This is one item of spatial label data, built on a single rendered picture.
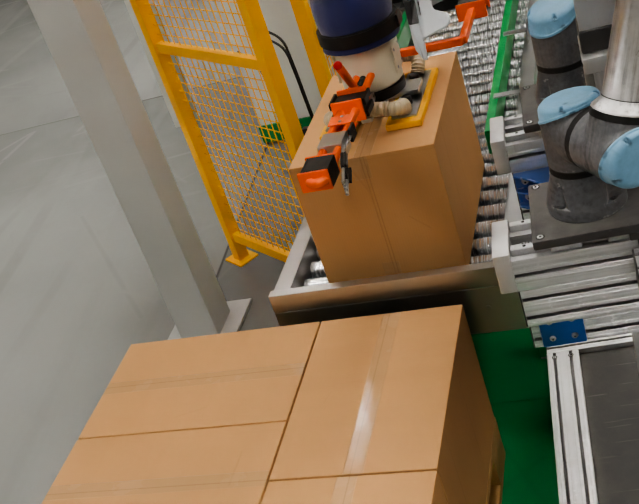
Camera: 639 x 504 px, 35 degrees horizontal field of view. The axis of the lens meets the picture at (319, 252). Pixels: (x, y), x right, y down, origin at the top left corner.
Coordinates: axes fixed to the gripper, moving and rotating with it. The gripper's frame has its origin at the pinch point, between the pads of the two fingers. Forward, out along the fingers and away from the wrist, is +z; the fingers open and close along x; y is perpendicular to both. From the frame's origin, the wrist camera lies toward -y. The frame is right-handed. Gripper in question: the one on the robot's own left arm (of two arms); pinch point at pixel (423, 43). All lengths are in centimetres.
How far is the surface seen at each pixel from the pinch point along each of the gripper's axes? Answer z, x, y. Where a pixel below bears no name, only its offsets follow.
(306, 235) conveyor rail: 93, 112, -65
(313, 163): 42, 54, -39
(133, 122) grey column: 61, 156, -124
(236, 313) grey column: 151, 164, -120
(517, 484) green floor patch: 152, 57, -14
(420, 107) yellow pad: 55, 103, -19
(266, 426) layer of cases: 98, 32, -65
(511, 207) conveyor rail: 93, 105, -2
